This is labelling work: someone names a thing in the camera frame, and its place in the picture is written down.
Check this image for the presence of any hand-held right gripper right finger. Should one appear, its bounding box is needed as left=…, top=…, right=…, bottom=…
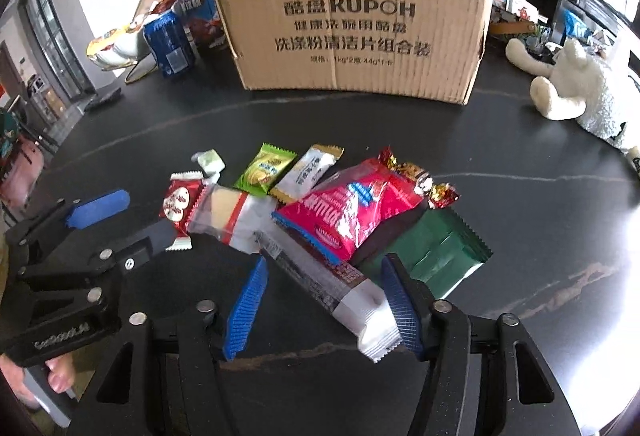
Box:
left=381, top=253, right=576, bottom=436

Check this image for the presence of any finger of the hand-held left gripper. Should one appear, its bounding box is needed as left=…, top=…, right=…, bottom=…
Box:
left=20, top=221, right=177, bottom=288
left=4, top=188, right=132, bottom=263

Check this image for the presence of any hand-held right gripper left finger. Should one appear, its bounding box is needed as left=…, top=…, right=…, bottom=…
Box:
left=65, top=256, right=271, bottom=436

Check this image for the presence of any long brown white bar packet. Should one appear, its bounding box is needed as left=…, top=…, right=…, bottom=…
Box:
left=255, top=231, right=403, bottom=363

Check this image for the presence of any red white candy packet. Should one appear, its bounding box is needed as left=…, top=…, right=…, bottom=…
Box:
left=159, top=171, right=208, bottom=252

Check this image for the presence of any large red biscuit packet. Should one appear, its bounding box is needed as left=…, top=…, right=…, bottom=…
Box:
left=272, top=156, right=426, bottom=263

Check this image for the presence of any white gold snack packet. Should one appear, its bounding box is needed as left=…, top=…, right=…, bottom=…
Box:
left=269, top=144, right=345, bottom=205

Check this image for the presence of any person's left hand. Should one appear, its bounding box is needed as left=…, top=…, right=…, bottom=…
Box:
left=44, top=350, right=77, bottom=395

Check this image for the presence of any dark green snack packet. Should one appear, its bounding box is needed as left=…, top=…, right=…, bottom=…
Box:
left=352, top=207, right=493, bottom=299

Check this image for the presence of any clear wrapped cake packet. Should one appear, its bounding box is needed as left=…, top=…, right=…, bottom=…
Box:
left=186, top=183, right=281, bottom=257

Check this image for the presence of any pink chair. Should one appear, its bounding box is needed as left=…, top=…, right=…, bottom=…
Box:
left=0, top=136, right=46, bottom=212

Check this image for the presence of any small green white candy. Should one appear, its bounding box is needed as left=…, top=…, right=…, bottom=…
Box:
left=192, top=148, right=227, bottom=184

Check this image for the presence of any small black case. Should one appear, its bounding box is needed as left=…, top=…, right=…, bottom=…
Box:
left=82, top=86, right=123, bottom=112

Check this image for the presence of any red gold wrapped candy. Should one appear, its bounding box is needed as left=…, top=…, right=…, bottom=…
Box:
left=425, top=182, right=461, bottom=210
left=377, top=147, right=433, bottom=189

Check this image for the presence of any green candy packet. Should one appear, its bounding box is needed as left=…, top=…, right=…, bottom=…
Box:
left=234, top=142, right=297, bottom=195

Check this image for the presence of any white leaf dish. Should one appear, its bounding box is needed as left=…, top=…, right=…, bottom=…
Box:
left=86, top=23, right=151, bottom=68

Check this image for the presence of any pile of assorted snack packets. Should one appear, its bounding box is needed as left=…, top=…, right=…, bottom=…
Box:
left=87, top=13, right=148, bottom=54

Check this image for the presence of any blue soda can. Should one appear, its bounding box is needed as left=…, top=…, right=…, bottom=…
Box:
left=143, top=10, right=197, bottom=79

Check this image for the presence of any small open cardboard carton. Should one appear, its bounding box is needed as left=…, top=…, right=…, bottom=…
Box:
left=132, top=0, right=181, bottom=24

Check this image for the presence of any blue snack canister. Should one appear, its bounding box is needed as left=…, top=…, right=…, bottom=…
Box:
left=176, top=0, right=231, bottom=52

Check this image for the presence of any white plush toy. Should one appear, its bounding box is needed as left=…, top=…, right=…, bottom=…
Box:
left=505, top=37, right=640, bottom=177

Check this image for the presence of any brown leather pouch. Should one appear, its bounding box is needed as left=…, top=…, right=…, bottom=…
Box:
left=487, top=20, right=535, bottom=37

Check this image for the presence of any blue white packet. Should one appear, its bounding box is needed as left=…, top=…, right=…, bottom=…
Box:
left=562, top=8, right=591, bottom=42

